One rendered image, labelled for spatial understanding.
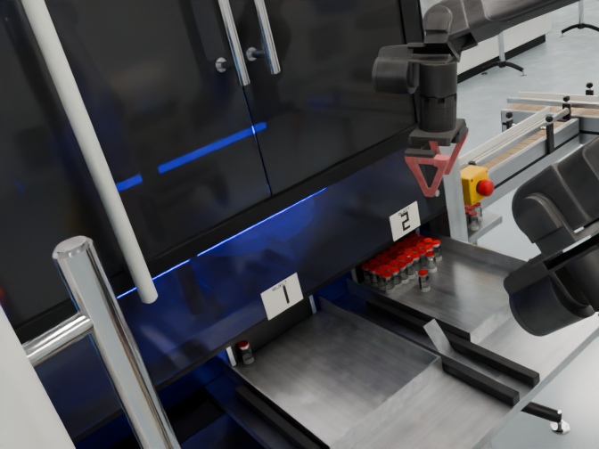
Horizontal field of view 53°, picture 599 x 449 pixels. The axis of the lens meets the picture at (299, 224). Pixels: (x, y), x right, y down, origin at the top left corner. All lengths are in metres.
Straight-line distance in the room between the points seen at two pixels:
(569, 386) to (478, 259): 1.07
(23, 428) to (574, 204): 0.44
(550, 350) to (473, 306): 0.19
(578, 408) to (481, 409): 1.29
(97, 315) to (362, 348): 0.85
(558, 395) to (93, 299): 2.09
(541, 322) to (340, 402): 0.55
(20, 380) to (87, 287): 0.06
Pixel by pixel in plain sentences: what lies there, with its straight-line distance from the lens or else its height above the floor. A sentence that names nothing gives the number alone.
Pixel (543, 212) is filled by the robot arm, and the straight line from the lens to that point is 0.55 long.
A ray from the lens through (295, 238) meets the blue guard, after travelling 1.12.
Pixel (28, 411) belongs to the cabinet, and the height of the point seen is 1.41.
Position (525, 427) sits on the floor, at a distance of 2.25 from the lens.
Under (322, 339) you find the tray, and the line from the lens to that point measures 1.24.
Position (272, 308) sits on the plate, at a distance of 1.14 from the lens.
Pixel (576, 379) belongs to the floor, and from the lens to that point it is 2.42.
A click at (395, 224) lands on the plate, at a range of 1.29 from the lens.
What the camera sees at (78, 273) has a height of 1.47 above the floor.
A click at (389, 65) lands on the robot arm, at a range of 0.96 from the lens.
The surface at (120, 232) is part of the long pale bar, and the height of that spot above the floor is 1.30.
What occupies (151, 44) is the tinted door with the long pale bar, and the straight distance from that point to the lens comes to 0.95.
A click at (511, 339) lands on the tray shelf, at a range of 1.18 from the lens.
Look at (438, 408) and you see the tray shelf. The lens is 1.05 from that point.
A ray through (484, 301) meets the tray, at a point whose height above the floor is 0.88.
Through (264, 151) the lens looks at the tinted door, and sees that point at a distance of 1.06.
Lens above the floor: 1.61
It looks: 25 degrees down
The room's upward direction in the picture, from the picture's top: 14 degrees counter-clockwise
